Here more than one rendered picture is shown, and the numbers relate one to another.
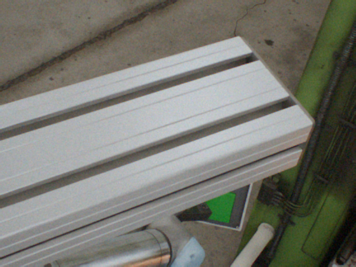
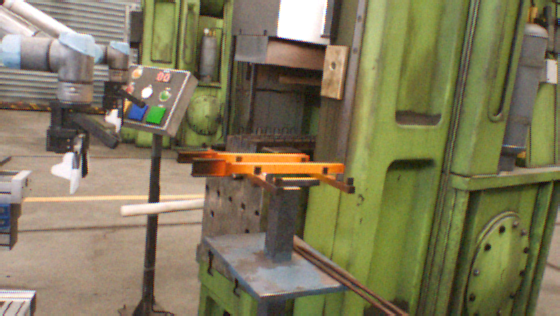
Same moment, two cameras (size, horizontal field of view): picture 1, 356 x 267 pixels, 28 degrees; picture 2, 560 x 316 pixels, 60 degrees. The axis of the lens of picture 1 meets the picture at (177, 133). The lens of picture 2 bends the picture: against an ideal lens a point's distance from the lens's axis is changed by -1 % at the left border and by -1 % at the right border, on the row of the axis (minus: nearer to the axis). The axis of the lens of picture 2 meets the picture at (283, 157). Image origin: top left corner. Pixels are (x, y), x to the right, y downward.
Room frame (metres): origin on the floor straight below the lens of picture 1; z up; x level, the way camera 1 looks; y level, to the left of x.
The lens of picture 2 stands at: (-0.63, -1.47, 1.27)
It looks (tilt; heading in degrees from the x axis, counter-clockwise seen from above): 10 degrees down; 24
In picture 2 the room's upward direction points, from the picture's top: 7 degrees clockwise
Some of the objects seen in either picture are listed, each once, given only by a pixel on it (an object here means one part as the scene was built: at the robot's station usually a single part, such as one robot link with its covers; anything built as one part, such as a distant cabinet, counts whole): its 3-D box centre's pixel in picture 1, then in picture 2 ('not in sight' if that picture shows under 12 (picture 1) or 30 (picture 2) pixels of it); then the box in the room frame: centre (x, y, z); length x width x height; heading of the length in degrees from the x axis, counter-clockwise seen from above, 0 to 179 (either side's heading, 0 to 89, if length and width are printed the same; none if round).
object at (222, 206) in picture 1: (217, 204); (156, 115); (1.01, -0.12, 1.01); 0.07 x 0.05 x 0.07; 89
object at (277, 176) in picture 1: (270, 192); not in sight; (1.24, -0.28, 0.80); 0.06 x 0.03 x 0.14; 64
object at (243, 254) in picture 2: not in sight; (276, 260); (0.58, -0.94, 0.73); 0.40 x 0.30 x 0.02; 54
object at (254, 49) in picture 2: not in sight; (294, 55); (1.16, -0.66, 1.32); 0.42 x 0.20 x 0.10; 154
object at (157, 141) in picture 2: not in sight; (152, 210); (1.14, -0.03, 0.54); 0.04 x 0.04 x 1.08; 64
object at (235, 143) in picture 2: not in sight; (283, 145); (1.16, -0.66, 0.96); 0.42 x 0.20 x 0.09; 154
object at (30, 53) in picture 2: not in sight; (33, 53); (0.15, -0.47, 1.23); 0.11 x 0.11 x 0.08; 30
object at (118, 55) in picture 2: not in sight; (118, 56); (0.89, -0.01, 1.23); 0.09 x 0.08 x 0.11; 136
